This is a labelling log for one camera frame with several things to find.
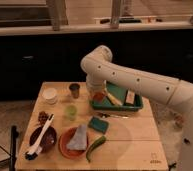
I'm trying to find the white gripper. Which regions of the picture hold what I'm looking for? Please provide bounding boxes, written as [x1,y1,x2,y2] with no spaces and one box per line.
[86,75,106,92]

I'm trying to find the red apple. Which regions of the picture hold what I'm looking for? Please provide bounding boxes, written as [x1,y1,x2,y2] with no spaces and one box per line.
[92,92,105,102]

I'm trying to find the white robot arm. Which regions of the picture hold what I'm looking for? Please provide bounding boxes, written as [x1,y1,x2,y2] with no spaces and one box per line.
[80,45,193,171]

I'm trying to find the dark metal cup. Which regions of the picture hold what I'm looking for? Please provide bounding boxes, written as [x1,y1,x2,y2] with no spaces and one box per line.
[69,83,80,99]

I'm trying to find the green plastic cup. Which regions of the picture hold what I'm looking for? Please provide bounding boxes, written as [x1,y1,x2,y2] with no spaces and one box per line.
[65,105,77,121]

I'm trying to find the yellow corn cob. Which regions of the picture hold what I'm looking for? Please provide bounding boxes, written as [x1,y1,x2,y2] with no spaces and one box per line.
[106,91,123,106]

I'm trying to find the green plastic tray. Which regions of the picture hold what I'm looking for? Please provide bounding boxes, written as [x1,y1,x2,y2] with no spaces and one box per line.
[90,83,143,112]

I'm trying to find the metal spoon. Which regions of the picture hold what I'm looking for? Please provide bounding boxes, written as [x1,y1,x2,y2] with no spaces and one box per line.
[97,112,129,119]

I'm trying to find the wooden block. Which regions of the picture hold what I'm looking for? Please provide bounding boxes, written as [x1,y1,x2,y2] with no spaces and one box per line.
[125,90,135,104]

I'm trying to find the green sponge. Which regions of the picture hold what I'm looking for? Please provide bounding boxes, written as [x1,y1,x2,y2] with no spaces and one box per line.
[88,117,109,134]

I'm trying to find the white bowl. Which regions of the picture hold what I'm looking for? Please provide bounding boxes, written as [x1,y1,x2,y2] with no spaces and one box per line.
[42,88,57,104]

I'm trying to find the grey cloth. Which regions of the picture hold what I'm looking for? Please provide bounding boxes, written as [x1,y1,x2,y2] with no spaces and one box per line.
[67,124,87,150]

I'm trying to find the brown pinecone toy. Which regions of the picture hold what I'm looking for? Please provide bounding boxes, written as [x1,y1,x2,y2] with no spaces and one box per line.
[38,111,49,126]

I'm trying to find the orange plate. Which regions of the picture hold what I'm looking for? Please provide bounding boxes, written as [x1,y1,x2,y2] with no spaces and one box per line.
[58,127,85,159]

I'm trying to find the dark brown bowl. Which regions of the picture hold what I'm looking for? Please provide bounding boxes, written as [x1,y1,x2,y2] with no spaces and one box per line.
[29,127,57,153]

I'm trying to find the green chili pepper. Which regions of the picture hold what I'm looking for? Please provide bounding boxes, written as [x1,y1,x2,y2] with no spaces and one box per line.
[86,136,106,163]

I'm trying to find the white dish brush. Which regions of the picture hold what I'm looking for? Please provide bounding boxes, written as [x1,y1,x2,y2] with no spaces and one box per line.
[25,114,54,160]

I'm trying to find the black chair frame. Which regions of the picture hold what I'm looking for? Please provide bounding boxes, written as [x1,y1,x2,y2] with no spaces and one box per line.
[9,125,19,171]

